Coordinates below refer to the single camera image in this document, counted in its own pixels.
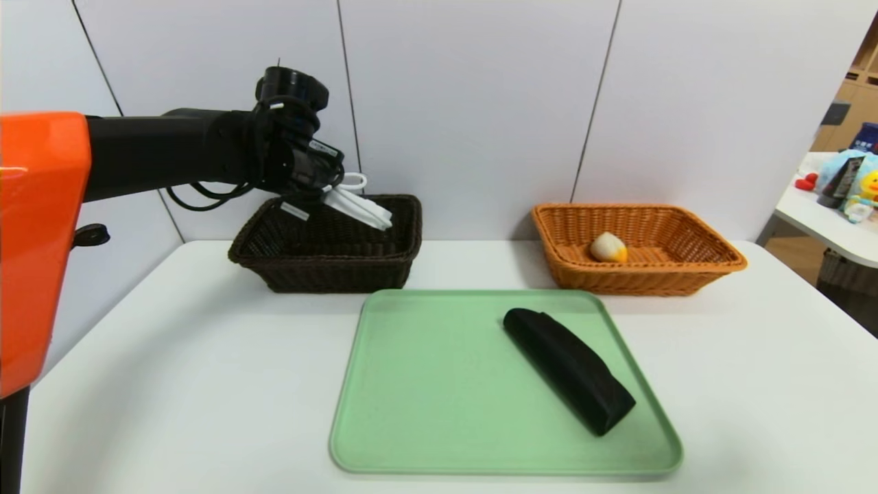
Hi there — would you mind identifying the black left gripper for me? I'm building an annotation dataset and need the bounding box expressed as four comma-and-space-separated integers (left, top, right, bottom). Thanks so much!
274, 185, 324, 222

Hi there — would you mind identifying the orange and white food item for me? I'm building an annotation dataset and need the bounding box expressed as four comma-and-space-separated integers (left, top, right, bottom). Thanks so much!
590, 232, 628, 264

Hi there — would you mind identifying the black fabric pouch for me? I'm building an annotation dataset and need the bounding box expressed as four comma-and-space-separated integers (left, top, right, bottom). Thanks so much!
503, 307, 636, 436

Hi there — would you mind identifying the dark brown wicker basket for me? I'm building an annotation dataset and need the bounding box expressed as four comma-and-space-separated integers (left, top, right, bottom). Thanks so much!
228, 194, 423, 294

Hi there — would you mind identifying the orange wicker basket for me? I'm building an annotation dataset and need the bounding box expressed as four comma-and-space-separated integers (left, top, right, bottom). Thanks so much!
532, 204, 747, 297

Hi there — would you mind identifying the light green plastic tray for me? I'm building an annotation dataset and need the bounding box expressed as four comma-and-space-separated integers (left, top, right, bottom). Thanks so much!
331, 288, 683, 475

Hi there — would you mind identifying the white side table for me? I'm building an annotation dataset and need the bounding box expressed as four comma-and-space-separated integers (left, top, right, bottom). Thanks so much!
773, 152, 878, 270

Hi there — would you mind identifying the black tube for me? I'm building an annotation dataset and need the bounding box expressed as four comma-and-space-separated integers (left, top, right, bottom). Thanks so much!
815, 158, 864, 210

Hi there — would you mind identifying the grey wicker bin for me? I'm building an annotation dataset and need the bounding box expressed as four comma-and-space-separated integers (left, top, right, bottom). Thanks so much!
816, 250, 878, 340

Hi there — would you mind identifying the dark blue box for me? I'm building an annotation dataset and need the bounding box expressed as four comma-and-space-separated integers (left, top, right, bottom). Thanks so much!
849, 123, 878, 157

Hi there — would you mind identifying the wooden shelf unit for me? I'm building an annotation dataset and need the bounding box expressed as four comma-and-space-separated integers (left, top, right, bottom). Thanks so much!
809, 14, 878, 155

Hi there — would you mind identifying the yellow duck toy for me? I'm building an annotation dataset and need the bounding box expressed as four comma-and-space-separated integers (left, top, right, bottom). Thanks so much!
844, 172, 878, 213

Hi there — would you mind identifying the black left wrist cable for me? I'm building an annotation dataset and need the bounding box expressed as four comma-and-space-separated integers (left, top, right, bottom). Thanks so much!
165, 180, 256, 212

